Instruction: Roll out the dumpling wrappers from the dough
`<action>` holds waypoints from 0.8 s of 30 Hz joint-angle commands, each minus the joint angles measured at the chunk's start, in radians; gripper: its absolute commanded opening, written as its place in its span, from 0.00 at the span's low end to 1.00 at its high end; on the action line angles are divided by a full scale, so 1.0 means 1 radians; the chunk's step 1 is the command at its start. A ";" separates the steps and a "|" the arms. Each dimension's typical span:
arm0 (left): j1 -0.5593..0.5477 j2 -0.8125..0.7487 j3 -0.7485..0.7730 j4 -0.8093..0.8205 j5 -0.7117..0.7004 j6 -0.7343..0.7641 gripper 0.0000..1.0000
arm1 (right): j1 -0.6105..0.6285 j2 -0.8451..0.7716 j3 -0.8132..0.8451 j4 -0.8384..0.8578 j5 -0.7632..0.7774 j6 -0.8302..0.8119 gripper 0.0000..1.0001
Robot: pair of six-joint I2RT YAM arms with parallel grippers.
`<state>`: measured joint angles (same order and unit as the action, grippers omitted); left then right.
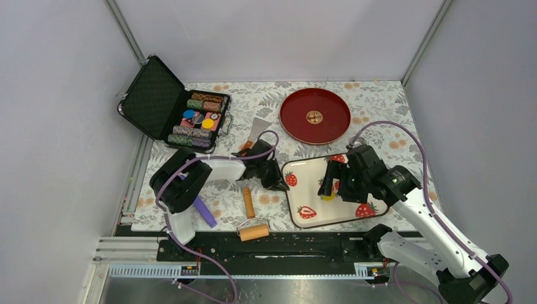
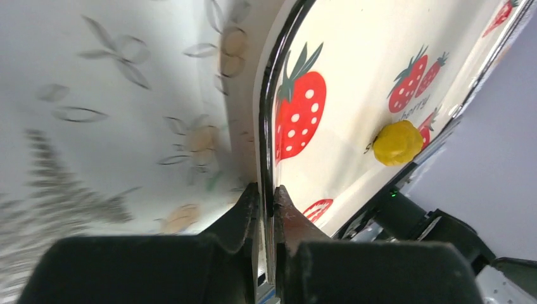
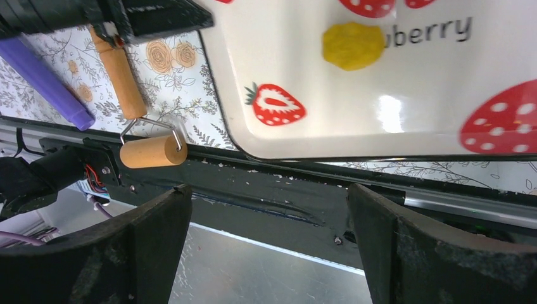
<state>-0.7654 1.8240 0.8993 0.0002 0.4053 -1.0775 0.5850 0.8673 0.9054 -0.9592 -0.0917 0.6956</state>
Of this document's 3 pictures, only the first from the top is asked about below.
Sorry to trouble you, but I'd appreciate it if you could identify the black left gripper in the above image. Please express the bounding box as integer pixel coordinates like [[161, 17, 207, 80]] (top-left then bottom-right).
[[255, 158, 289, 192]]

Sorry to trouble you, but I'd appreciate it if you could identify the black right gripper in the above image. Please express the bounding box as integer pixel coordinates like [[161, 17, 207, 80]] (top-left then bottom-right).
[[317, 159, 370, 204]]

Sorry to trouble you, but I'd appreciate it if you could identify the yellow dough piece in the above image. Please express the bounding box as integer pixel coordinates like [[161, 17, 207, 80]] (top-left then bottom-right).
[[320, 192, 336, 201]]

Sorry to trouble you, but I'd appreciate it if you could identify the white strawberry tray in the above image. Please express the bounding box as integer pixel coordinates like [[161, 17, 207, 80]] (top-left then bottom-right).
[[282, 154, 390, 229]]

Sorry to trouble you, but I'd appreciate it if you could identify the wooden dough roller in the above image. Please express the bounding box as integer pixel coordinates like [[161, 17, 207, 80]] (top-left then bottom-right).
[[236, 187, 270, 242]]

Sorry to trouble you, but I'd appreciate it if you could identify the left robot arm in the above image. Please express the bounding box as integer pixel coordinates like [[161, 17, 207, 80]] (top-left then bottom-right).
[[149, 139, 289, 260]]

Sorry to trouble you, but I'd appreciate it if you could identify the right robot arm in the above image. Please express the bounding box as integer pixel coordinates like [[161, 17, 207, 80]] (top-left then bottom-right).
[[318, 144, 509, 303]]

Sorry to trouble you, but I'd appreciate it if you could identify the floral table mat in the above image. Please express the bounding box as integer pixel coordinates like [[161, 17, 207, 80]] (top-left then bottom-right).
[[130, 80, 441, 232]]

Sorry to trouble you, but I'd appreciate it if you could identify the red round plate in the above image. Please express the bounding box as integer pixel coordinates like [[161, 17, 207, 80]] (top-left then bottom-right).
[[279, 88, 351, 145]]

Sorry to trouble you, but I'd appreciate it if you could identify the purple cylinder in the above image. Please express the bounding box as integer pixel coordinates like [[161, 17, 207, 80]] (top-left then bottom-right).
[[177, 187, 217, 228]]

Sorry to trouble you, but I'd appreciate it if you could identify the black poker chip case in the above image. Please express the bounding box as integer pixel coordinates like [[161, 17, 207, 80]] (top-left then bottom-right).
[[117, 54, 232, 153]]

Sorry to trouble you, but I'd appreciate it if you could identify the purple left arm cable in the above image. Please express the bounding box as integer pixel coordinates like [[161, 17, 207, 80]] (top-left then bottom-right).
[[154, 130, 281, 304]]

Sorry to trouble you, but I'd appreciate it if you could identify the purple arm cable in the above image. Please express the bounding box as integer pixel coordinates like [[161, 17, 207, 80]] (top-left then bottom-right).
[[349, 120, 515, 304], [154, 130, 281, 304]]

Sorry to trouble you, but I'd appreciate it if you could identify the metal spatula wooden handle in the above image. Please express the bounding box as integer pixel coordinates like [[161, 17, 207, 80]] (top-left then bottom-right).
[[241, 117, 272, 151]]

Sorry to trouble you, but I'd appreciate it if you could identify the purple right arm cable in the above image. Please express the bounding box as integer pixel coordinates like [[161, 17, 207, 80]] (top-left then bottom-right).
[[349, 120, 515, 304]]

